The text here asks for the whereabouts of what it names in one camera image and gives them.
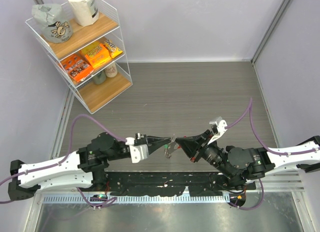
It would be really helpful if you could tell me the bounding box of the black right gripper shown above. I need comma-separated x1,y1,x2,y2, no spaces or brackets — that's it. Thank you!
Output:
175,129,235,179

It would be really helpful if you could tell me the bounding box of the red handled crescent blade keychain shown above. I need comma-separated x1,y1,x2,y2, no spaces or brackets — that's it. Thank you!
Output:
164,135,181,159

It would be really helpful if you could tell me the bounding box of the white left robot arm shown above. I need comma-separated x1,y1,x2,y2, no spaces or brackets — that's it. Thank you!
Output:
8,132,171,201

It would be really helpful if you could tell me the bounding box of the beige cup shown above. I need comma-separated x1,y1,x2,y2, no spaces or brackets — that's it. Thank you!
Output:
104,62,118,78

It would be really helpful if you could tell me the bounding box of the yellow candy bag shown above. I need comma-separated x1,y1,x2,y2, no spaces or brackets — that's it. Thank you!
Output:
102,39,123,59

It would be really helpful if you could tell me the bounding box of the orange yellow snack box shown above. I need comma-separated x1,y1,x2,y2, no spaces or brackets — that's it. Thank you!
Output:
80,41,112,69

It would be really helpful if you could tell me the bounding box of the white paper bag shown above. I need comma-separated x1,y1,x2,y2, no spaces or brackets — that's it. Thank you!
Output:
68,0,99,26

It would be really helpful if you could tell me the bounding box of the grey paper bag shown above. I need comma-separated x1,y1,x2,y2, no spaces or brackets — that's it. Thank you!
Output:
31,3,73,43

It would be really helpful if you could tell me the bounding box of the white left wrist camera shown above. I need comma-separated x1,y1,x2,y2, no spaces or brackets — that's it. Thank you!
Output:
125,137,149,164

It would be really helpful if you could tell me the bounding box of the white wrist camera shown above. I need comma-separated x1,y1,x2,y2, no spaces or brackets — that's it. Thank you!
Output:
208,116,228,144
125,137,149,164

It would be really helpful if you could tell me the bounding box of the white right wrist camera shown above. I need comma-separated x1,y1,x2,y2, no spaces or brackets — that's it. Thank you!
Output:
208,116,228,144

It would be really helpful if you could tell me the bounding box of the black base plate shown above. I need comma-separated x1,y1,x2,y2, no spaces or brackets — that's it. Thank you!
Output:
81,172,257,197

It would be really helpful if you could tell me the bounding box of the white slotted cable duct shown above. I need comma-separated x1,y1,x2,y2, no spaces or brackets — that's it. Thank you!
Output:
42,193,230,204

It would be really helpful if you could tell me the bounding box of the white wire shelf unit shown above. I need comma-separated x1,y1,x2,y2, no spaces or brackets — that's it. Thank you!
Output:
26,0,133,114

